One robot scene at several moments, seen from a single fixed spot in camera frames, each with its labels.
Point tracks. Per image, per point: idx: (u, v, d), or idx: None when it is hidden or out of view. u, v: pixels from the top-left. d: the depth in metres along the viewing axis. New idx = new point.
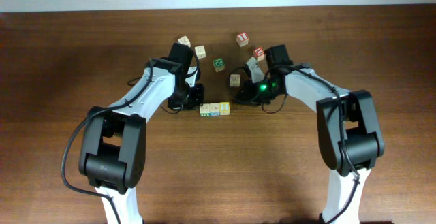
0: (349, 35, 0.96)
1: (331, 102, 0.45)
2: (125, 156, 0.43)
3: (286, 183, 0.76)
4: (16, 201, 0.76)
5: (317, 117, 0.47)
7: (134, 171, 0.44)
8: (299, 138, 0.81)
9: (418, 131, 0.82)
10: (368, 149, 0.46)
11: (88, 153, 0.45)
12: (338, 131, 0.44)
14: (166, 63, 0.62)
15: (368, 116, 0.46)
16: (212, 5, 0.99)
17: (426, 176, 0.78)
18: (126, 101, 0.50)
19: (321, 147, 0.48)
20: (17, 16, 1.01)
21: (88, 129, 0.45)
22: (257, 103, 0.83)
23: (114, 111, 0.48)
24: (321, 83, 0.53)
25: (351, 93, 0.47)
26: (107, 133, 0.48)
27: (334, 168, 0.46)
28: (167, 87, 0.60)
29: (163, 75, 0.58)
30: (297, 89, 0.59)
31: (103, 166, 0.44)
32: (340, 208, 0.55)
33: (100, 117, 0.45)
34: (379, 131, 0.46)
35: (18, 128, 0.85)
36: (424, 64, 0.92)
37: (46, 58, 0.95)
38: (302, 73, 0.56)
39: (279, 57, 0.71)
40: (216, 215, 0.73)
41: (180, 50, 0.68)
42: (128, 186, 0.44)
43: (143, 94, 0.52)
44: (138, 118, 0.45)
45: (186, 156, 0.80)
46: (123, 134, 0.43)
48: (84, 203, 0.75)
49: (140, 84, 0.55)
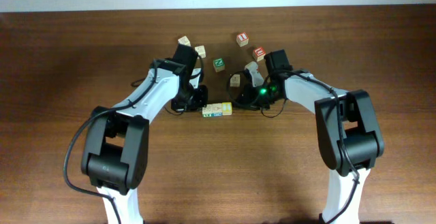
0: (349, 35, 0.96)
1: (328, 102, 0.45)
2: (128, 156, 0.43)
3: (286, 183, 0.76)
4: (16, 201, 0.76)
5: (316, 118, 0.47)
7: (136, 172, 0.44)
8: (299, 138, 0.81)
9: (417, 131, 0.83)
10: (367, 148, 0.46)
11: (91, 153, 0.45)
12: (337, 131, 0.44)
14: (171, 65, 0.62)
15: (366, 116, 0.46)
16: (212, 5, 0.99)
17: (426, 176, 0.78)
18: (129, 102, 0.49)
19: (321, 148, 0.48)
20: (17, 16, 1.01)
21: (90, 129, 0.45)
22: (257, 106, 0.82)
23: (118, 112, 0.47)
24: (320, 86, 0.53)
25: (349, 94, 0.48)
26: (110, 133, 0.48)
27: (334, 168, 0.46)
28: (171, 88, 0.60)
29: (167, 77, 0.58)
30: (296, 92, 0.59)
31: (105, 167, 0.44)
32: (340, 207, 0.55)
33: (104, 118, 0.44)
34: (377, 131, 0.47)
35: (17, 128, 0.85)
36: (423, 64, 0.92)
37: (46, 58, 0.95)
38: (302, 77, 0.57)
39: (278, 61, 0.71)
40: (216, 215, 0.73)
41: (185, 52, 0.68)
42: (129, 186, 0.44)
43: (147, 95, 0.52)
44: (141, 118, 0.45)
45: (186, 156, 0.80)
46: (126, 134, 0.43)
48: (84, 203, 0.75)
49: (144, 86, 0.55)
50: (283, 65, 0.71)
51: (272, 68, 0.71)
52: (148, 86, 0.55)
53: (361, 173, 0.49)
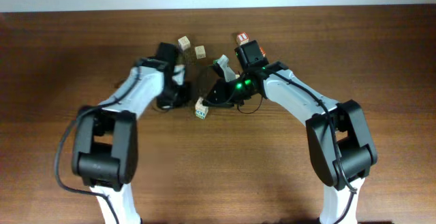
0: (349, 35, 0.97)
1: (321, 121, 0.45)
2: (120, 154, 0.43)
3: (286, 183, 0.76)
4: (16, 201, 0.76)
5: (310, 137, 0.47)
7: (128, 167, 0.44)
8: (300, 138, 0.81)
9: (417, 131, 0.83)
10: (362, 161, 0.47)
11: (81, 152, 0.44)
12: (332, 150, 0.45)
14: (154, 62, 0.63)
15: (358, 128, 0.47)
16: (212, 5, 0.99)
17: (426, 176, 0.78)
18: (114, 99, 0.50)
19: (315, 165, 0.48)
20: (16, 16, 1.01)
21: (78, 129, 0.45)
22: (232, 103, 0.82)
23: (104, 109, 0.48)
24: (300, 89, 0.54)
25: (339, 107, 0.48)
26: (98, 132, 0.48)
27: (330, 184, 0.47)
28: (155, 86, 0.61)
29: (150, 73, 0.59)
30: (277, 94, 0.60)
31: (96, 165, 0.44)
32: (339, 214, 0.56)
33: (90, 116, 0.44)
34: (370, 141, 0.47)
35: (17, 128, 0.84)
36: (422, 64, 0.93)
37: (45, 58, 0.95)
38: (283, 79, 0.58)
39: (251, 54, 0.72)
40: (216, 214, 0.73)
41: (167, 50, 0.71)
42: (122, 182, 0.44)
43: (131, 91, 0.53)
44: (130, 114, 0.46)
45: (186, 156, 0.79)
46: (116, 131, 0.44)
48: (84, 203, 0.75)
49: (128, 83, 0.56)
50: (255, 57, 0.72)
51: (246, 62, 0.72)
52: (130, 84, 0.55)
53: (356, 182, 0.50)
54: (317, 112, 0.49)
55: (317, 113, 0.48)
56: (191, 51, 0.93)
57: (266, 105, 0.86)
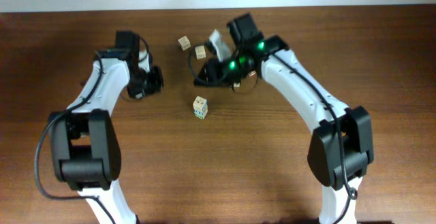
0: (349, 35, 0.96)
1: (329, 130, 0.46)
2: (100, 152, 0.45)
3: (286, 182, 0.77)
4: (17, 201, 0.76)
5: (313, 141, 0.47)
7: (112, 164, 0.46)
8: (299, 138, 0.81)
9: (417, 131, 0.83)
10: (360, 165, 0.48)
11: (61, 159, 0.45)
12: (336, 158, 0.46)
14: (114, 52, 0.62)
15: (364, 137, 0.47)
16: (212, 4, 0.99)
17: (426, 176, 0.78)
18: (83, 99, 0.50)
19: (313, 163, 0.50)
20: (17, 16, 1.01)
21: (52, 136, 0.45)
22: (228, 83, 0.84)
23: (73, 112, 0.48)
24: (304, 84, 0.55)
25: (348, 114, 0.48)
26: (73, 135, 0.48)
27: (326, 184, 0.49)
28: (122, 75, 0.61)
29: (114, 65, 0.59)
30: (276, 81, 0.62)
31: (80, 168, 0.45)
32: (338, 215, 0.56)
33: (60, 117, 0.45)
34: (372, 148, 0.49)
35: (18, 128, 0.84)
36: (423, 63, 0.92)
37: (45, 57, 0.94)
38: (286, 67, 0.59)
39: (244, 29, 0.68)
40: (216, 214, 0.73)
41: (124, 35, 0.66)
42: (110, 179, 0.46)
43: (99, 88, 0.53)
44: (100, 109, 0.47)
45: (186, 156, 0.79)
46: (90, 132, 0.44)
48: (85, 203, 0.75)
49: (93, 79, 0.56)
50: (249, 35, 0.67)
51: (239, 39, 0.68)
52: (97, 79, 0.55)
53: (353, 181, 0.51)
54: (325, 119, 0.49)
55: (325, 120, 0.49)
56: (191, 51, 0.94)
57: (266, 104, 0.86)
